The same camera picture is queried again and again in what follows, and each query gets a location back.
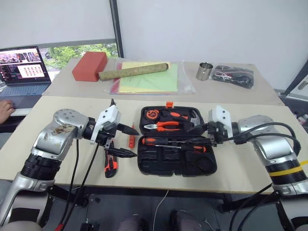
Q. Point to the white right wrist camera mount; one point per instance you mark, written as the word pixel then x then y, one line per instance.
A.
pixel 221 115

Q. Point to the green paper sheet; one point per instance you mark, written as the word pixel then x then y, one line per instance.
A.
pixel 154 83

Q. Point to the black window frame post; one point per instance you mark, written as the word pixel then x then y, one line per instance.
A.
pixel 116 29

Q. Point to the black table frame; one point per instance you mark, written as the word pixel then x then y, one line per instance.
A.
pixel 134 192

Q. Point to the black metal stand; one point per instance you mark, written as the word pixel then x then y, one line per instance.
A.
pixel 294 84

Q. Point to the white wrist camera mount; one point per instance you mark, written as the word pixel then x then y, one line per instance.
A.
pixel 221 115
pixel 109 118

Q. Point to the black tape roll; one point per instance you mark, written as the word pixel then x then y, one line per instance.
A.
pixel 198 166

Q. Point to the bystander bare hand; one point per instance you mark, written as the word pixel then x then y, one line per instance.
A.
pixel 6 110

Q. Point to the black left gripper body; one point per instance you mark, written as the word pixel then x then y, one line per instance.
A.
pixel 107 136

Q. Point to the open laptop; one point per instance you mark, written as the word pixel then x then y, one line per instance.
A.
pixel 24 81

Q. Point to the orange black utility knife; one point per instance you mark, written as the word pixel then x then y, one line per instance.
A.
pixel 111 166

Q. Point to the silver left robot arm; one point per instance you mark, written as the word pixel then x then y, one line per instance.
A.
pixel 55 137

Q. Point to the gold patterned paper roll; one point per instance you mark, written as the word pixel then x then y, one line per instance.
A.
pixel 134 71

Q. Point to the red voltage tester pen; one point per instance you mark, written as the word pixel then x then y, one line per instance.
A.
pixel 131 140

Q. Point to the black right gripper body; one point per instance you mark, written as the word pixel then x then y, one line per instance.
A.
pixel 216 133

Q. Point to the orange black tape measure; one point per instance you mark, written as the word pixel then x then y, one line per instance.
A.
pixel 152 113

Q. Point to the black plastic tool case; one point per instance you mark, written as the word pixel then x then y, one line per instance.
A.
pixel 168 163

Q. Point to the red rectangular block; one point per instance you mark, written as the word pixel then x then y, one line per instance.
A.
pixel 89 66

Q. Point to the clear plastic bag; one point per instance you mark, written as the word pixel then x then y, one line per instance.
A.
pixel 185 81

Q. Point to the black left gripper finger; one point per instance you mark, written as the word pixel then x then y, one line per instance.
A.
pixel 120 153
pixel 127 130

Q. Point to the shiny metal cup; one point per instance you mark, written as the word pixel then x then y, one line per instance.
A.
pixel 204 72

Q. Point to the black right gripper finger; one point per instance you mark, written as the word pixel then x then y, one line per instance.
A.
pixel 199 127
pixel 202 139

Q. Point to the dark rounded shape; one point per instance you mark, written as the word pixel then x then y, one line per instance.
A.
pixel 185 221
pixel 131 223

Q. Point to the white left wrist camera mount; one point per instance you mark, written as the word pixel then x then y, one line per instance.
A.
pixel 109 118

